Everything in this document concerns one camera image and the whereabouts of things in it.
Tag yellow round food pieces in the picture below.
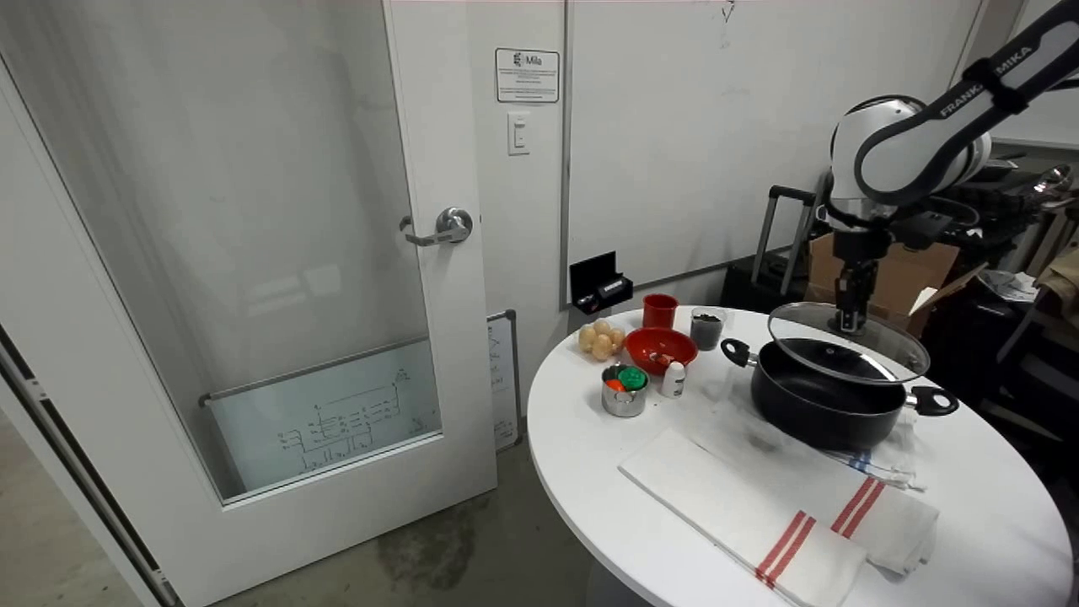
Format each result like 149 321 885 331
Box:
576 318 629 363

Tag metal can with colourful items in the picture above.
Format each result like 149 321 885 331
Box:
597 358 654 423

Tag white towel with red stripes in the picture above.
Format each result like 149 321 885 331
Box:
616 429 874 607
684 423 943 581

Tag black office chair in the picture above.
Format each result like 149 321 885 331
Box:
921 262 1079 453

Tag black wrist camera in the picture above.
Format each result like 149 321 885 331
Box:
893 200 984 245

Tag small white shaker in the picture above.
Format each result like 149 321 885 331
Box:
657 358 692 402

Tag white whiteboard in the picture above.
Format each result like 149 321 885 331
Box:
561 0 1013 315

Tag silver door lever handle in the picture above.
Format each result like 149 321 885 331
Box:
395 204 474 251

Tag white door with frosted glass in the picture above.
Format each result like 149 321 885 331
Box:
0 0 505 607

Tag white light switch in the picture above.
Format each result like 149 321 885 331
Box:
503 109 537 158

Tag white wall sign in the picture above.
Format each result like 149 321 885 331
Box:
493 44 563 109

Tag black cooking pot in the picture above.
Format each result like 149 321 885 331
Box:
719 335 963 456

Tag red bowl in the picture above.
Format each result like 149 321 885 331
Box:
619 323 700 381

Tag black laptop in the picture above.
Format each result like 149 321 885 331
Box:
565 251 636 321

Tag black suitcase with handle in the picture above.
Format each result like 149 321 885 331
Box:
719 181 819 318

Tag glass pot lid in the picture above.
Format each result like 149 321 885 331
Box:
765 298 933 383

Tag red cup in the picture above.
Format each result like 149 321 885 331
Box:
641 289 681 336

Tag brown cardboard box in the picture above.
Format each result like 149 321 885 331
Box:
807 228 961 331

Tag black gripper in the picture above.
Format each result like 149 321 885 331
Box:
828 225 893 335

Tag clear cup with dark contents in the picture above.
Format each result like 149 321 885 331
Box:
686 309 725 354

